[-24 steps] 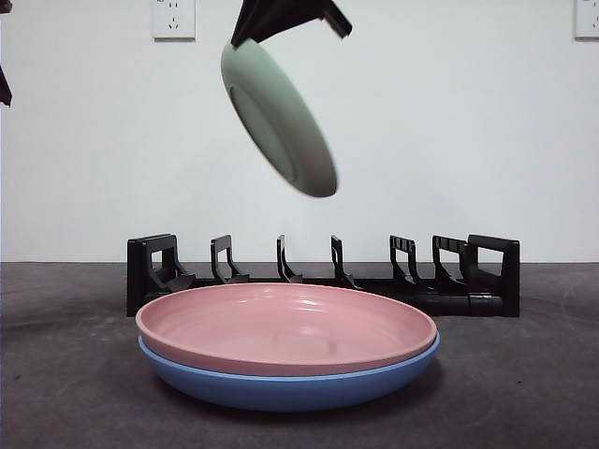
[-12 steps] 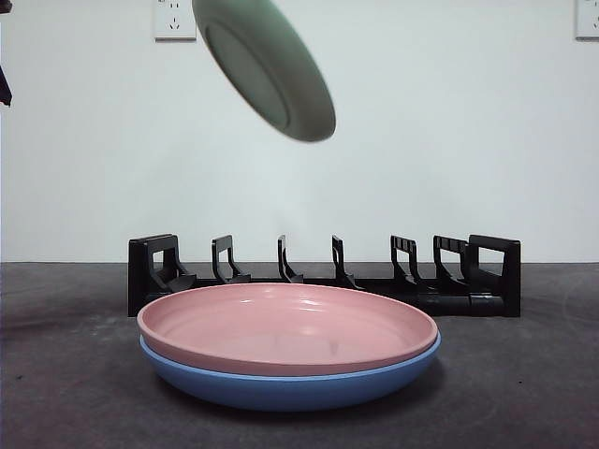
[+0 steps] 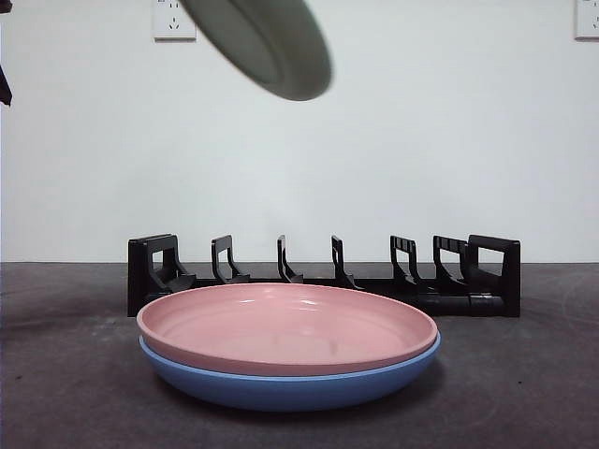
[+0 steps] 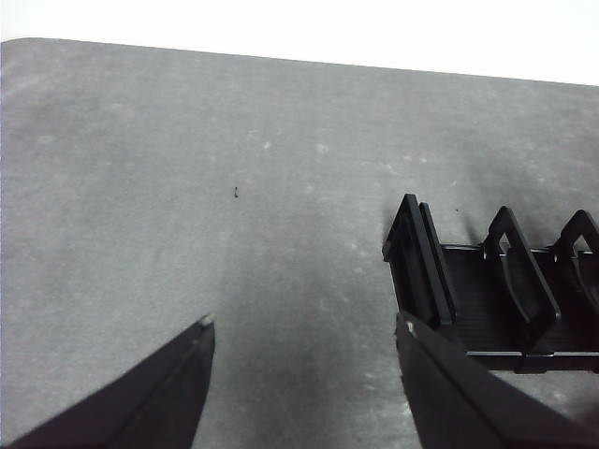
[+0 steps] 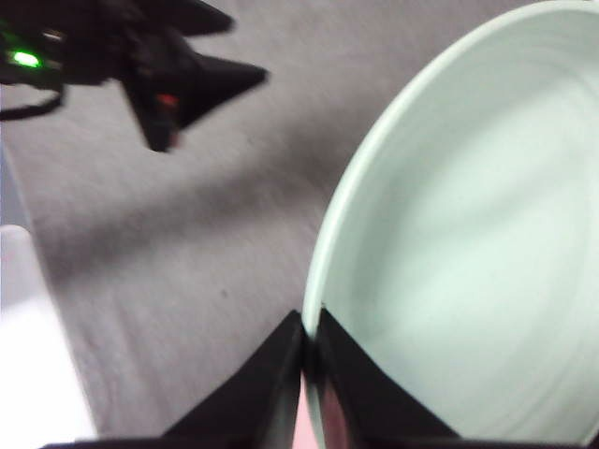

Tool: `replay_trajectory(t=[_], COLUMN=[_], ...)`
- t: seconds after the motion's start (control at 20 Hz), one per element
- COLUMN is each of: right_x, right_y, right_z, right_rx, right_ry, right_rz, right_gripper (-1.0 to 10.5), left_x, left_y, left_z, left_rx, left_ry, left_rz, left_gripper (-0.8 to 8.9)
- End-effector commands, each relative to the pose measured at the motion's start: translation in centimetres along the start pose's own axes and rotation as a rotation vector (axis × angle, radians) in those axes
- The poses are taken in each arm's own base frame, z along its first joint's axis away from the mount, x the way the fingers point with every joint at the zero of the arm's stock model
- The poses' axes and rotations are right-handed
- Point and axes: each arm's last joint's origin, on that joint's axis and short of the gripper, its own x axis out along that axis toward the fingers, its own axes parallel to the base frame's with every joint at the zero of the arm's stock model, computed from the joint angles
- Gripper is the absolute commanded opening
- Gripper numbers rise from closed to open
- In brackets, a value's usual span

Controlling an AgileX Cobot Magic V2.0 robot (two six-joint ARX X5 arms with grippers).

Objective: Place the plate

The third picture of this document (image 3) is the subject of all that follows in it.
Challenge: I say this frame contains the green round plate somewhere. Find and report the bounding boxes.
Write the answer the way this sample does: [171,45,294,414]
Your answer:
[181,0,334,103]

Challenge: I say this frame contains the pink round plate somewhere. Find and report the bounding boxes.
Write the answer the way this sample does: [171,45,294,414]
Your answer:
[136,282,440,376]

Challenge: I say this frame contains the blue round plate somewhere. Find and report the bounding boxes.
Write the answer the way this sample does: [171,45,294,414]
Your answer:
[138,334,442,413]

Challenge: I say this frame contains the black plastic dish rack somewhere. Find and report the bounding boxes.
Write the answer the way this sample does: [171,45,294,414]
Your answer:
[126,233,521,319]

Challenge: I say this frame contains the white wall socket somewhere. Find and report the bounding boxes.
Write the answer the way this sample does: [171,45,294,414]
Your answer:
[153,0,197,42]
[574,0,599,41]

